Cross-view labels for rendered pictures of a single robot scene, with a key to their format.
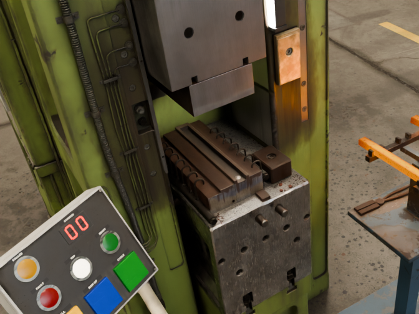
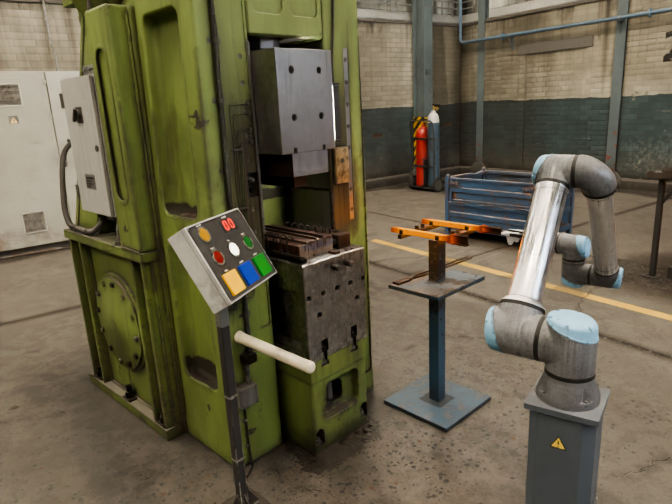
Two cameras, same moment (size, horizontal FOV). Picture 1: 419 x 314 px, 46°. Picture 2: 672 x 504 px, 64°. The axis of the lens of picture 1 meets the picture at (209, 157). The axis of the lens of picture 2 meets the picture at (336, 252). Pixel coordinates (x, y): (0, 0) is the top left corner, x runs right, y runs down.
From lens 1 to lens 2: 1.19 m
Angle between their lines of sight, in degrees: 27
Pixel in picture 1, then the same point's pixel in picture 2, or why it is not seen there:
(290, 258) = (353, 315)
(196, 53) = (297, 132)
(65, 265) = (224, 243)
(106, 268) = (247, 256)
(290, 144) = not seen: hidden behind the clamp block
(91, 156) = (219, 205)
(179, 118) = not seen: hidden behind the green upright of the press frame
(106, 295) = (250, 271)
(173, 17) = (287, 104)
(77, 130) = (213, 181)
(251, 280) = (327, 326)
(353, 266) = (389, 374)
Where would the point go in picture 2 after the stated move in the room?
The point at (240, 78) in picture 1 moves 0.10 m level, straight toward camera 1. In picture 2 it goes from (321, 158) to (327, 160)
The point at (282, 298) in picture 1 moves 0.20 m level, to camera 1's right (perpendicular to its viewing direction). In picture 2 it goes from (348, 355) to (386, 347)
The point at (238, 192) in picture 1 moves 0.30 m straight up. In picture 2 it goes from (317, 248) to (313, 179)
